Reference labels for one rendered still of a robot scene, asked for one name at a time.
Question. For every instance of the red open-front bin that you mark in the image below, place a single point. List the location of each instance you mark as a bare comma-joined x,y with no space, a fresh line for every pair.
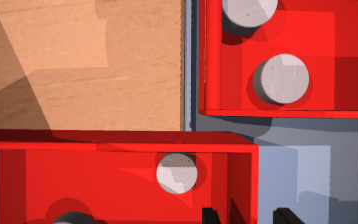
101,176
322,33

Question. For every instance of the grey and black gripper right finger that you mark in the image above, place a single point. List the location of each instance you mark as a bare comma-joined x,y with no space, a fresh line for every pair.
285,216

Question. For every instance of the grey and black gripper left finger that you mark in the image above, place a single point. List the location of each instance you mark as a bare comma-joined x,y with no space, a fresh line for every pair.
210,216

